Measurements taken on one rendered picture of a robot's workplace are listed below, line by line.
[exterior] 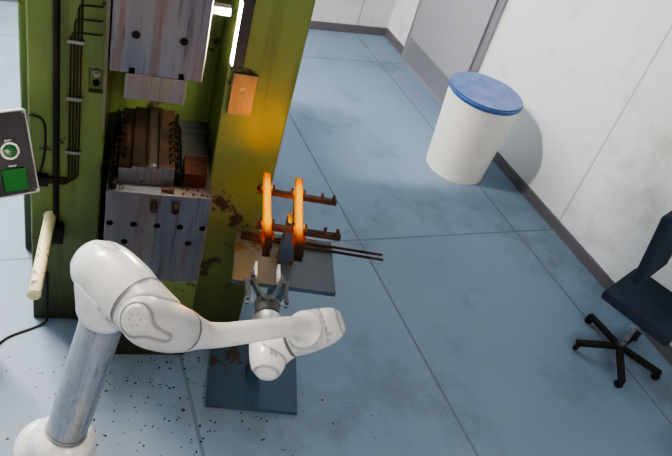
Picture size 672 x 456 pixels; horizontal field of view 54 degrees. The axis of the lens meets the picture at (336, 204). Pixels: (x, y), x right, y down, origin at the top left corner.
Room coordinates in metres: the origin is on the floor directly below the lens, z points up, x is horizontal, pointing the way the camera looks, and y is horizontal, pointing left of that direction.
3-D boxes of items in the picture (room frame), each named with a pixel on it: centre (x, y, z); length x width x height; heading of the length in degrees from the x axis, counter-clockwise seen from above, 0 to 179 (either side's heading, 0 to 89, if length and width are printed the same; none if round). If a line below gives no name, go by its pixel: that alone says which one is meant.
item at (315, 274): (1.99, 0.13, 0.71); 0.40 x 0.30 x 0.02; 104
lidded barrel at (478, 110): (4.41, -0.76, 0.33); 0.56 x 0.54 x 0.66; 31
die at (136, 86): (2.14, 0.78, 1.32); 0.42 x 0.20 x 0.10; 22
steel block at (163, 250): (2.17, 0.73, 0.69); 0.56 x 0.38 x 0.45; 22
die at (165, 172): (2.14, 0.78, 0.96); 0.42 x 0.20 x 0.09; 22
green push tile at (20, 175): (1.64, 1.03, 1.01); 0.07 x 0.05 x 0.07; 137
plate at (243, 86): (2.18, 0.46, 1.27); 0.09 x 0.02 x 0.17; 112
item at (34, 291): (1.73, 0.99, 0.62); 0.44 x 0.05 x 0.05; 22
